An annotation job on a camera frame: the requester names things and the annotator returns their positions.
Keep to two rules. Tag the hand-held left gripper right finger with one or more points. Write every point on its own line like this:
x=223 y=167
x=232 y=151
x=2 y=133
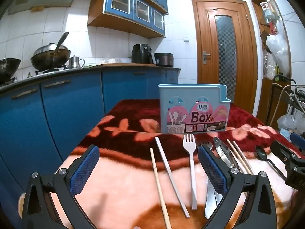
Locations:
x=212 y=169

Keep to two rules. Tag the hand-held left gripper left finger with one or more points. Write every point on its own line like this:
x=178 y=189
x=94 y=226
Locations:
x=83 y=171

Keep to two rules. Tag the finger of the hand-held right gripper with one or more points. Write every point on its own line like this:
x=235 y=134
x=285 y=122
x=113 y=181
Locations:
x=282 y=153
x=299 y=140

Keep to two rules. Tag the dark spoon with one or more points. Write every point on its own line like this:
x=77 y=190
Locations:
x=261 y=152

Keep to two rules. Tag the white plastic fork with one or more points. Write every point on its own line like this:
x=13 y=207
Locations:
x=193 y=183

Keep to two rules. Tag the white chopstick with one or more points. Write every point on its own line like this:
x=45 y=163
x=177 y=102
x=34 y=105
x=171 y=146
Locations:
x=170 y=174

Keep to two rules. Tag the light blue utensil box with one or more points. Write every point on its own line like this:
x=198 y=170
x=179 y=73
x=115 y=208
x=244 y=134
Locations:
x=190 y=95

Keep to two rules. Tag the metal fork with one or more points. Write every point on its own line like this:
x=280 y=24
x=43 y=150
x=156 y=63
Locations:
x=209 y=205

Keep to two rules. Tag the red floral blanket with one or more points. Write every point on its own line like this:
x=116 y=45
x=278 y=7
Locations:
x=119 y=190

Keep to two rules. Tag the blue base kitchen cabinets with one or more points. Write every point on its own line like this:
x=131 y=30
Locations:
x=71 y=114

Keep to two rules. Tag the wooden shelf unit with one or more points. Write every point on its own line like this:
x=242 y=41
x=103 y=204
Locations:
x=259 y=95

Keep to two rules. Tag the green bottle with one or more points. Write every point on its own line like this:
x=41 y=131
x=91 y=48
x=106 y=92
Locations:
x=276 y=70

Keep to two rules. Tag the white plastic bag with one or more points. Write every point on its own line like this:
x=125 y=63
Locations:
x=280 y=50

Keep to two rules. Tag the gas stove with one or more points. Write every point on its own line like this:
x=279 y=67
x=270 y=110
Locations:
x=51 y=71

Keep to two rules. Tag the cardboard box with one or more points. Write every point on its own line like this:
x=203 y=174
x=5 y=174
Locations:
x=264 y=38

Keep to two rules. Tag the steel kettle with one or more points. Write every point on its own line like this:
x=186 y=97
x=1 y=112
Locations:
x=74 y=62

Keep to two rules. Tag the wooden cutting board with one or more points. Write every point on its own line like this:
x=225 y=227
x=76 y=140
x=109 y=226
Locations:
x=124 y=64

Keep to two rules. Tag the clear food bag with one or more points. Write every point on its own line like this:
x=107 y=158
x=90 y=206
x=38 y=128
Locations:
x=112 y=60

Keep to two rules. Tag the red bottle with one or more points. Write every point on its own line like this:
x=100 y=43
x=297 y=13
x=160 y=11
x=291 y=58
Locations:
x=272 y=28

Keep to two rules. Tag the steel wok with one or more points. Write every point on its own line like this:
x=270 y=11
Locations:
x=43 y=60

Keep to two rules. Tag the dark rice cooker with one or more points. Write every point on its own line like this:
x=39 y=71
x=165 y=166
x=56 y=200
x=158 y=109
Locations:
x=164 y=59

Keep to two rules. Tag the black pan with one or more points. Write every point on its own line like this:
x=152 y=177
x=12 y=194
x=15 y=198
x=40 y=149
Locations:
x=8 y=69

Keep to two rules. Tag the steel wok lid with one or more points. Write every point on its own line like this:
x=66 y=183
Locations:
x=45 y=49

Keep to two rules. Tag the black air fryer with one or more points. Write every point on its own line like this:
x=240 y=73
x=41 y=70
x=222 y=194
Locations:
x=140 y=53

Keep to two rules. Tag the white mug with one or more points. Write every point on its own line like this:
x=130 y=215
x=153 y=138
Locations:
x=263 y=6

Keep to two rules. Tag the wooden door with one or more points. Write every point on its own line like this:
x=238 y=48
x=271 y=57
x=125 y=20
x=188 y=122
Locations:
x=205 y=28

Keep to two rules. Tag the white wall switch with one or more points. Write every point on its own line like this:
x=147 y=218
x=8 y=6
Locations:
x=186 y=38

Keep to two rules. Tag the blue wall cabinet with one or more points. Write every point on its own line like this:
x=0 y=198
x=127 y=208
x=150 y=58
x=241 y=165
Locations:
x=124 y=2

